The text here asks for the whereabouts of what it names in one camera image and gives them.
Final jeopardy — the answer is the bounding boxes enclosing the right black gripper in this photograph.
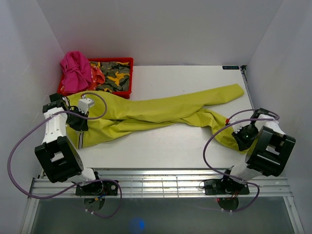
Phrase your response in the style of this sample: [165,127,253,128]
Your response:
[232,125,259,151]

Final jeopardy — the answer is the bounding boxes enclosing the pink garment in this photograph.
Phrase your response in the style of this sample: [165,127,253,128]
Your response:
[60,51,92,94]

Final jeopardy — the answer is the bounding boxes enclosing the red plastic bin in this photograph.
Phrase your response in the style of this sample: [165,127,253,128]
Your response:
[58,58,134,99]

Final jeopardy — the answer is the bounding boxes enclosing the yellow-green trousers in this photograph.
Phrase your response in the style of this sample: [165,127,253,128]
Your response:
[66,84,244,149]

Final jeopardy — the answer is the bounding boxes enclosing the blue table label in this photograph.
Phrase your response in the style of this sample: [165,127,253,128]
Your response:
[222,66,240,70]

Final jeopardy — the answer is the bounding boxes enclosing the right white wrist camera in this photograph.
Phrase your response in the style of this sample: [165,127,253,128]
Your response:
[226,117,243,134]

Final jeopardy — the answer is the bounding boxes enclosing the aluminium rail frame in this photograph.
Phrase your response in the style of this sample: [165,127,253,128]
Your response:
[20,97,305,234]

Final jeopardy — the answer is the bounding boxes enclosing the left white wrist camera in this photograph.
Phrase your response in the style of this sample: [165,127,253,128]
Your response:
[77,97,95,114]

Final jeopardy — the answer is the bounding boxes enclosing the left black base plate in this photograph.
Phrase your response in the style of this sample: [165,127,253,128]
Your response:
[75,181,118,196]

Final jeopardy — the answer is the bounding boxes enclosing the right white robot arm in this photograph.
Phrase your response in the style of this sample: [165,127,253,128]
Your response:
[220,108,296,194]

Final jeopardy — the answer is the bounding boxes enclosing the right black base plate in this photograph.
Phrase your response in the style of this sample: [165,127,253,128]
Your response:
[199,177,250,196]

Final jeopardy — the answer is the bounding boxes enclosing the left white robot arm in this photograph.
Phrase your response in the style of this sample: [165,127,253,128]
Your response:
[35,94,103,195]

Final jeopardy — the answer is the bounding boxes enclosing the orange patterned garment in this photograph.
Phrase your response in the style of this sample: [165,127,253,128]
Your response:
[87,66,105,91]

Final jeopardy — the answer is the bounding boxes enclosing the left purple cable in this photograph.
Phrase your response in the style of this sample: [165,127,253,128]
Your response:
[7,92,122,219]

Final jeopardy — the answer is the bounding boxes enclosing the camouflage garment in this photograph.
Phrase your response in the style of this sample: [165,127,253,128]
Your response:
[90,61,131,93]

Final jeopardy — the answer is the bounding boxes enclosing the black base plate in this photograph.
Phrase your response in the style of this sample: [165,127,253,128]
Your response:
[75,181,118,196]
[199,177,250,196]

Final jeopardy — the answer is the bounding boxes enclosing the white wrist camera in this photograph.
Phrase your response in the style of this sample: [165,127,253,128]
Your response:
[226,117,243,134]
[77,97,95,114]

